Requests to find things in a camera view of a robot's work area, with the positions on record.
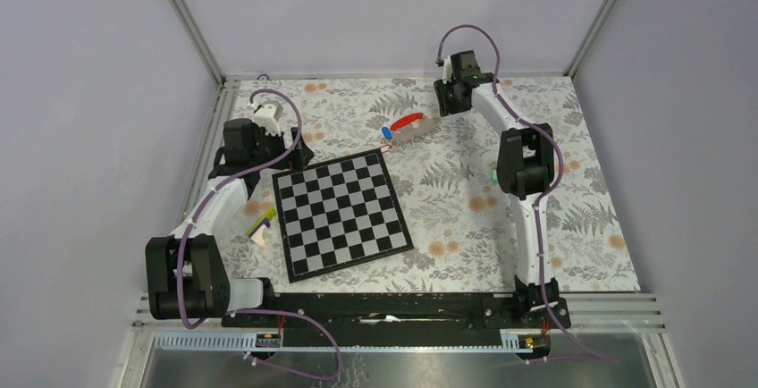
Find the black white chessboard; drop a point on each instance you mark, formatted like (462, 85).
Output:
(337, 214)

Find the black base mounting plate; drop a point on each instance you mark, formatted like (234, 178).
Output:
(401, 320)

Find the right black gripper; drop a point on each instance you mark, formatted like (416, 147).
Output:
(445, 107)

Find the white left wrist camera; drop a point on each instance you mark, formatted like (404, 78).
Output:
(267, 116)

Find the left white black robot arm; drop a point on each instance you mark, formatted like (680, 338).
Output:
(186, 276)

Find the floral patterned table mat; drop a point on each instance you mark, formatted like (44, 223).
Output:
(460, 222)

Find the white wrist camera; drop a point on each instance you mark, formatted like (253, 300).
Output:
(447, 70)
(267, 116)

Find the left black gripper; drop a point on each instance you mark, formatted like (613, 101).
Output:
(297, 158)

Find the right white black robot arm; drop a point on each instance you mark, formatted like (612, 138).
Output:
(525, 172)

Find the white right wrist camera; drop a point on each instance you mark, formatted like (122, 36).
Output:
(447, 70)

